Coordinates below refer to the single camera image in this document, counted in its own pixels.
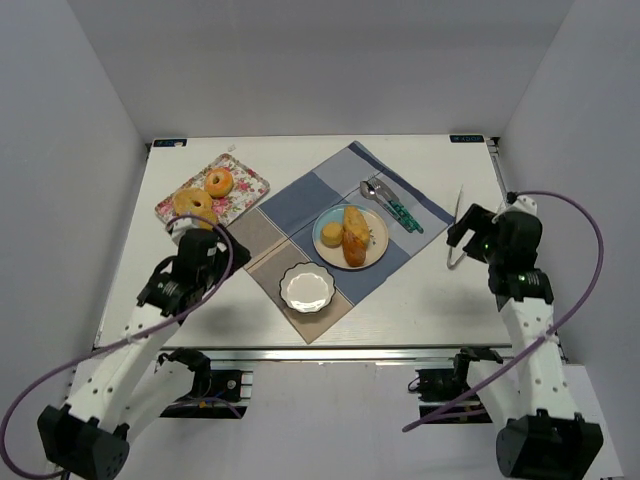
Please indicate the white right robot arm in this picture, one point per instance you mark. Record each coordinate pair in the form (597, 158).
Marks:
(541, 432)

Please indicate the blue label sticker right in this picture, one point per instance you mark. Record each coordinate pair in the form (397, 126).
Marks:
(466, 138)

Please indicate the glazed ring donut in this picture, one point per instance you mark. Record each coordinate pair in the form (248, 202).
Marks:
(218, 183)

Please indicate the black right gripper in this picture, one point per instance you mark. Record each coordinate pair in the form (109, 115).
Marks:
(473, 223)

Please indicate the brown crusty pastry piece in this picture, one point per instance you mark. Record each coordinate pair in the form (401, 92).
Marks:
(354, 250)

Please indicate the floral serving tray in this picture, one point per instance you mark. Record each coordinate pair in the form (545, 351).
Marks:
(249, 187)

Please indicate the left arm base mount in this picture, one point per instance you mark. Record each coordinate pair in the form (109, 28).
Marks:
(217, 392)

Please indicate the small round bun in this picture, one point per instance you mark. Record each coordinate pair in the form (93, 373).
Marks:
(332, 234)

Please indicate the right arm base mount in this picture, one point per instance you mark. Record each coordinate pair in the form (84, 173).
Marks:
(437, 386)

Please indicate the white scalloped bowl black rim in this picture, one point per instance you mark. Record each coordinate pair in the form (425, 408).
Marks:
(307, 288)

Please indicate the round yellow muffin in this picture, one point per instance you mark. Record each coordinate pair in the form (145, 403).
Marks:
(194, 201)

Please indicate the blue and cream round plate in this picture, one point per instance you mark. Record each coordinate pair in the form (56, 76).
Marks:
(378, 244)

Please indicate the blue label sticker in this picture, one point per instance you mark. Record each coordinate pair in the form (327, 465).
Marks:
(466, 138)
(169, 143)

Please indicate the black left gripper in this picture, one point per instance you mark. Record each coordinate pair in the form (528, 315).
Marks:
(232, 255)

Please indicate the blue label sticker left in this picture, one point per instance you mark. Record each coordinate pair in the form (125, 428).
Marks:
(169, 143)

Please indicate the steel spoon green handle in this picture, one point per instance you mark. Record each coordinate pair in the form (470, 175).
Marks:
(398, 213)

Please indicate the oblong golden bread roll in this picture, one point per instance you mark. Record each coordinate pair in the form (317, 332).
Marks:
(354, 222)

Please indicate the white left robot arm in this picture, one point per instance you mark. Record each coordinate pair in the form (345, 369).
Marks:
(90, 435)

